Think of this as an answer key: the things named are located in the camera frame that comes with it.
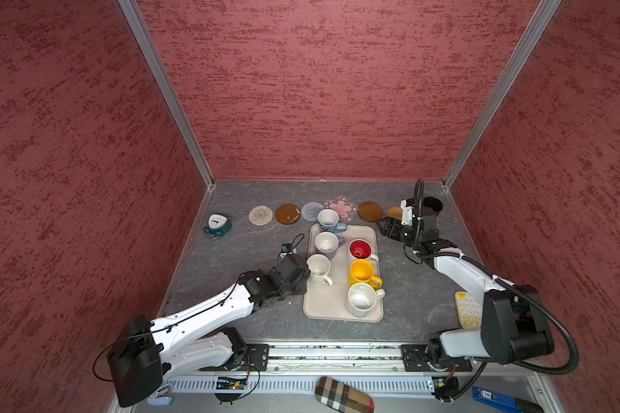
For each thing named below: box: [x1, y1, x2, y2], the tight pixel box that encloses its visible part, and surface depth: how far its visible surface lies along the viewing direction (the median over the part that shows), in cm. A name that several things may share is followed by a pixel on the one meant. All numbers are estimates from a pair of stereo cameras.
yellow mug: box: [347, 258, 384, 291], surface depth 87 cm
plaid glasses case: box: [314, 376, 375, 413], surface depth 67 cm
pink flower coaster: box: [323, 195, 359, 224], surface depth 113 cm
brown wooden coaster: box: [357, 201, 384, 223], surface depth 113 cm
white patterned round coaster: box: [248, 204, 274, 227], surface depth 109 cm
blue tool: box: [471, 386, 520, 413], surface depth 67 cm
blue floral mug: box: [316, 208, 349, 235], surface depth 98 cm
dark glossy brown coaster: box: [275, 203, 302, 225], surface depth 111 cm
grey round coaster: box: [300, 201, 324, 222], surface depth 112 cm
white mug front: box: [347, 282, 386, 318], surface depth 81 cm
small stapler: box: [146, 396, 174, 407], surface depth 68 cm
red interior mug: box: [347, 238, 379, 263], surface depth 92 cm
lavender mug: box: [314, 231, 347, 261], surface depth 94 cm
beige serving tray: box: [303, 223, 384, 323], surface depth 87 cm
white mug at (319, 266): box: [306, 253, 334, 287], surface depth 87 cm
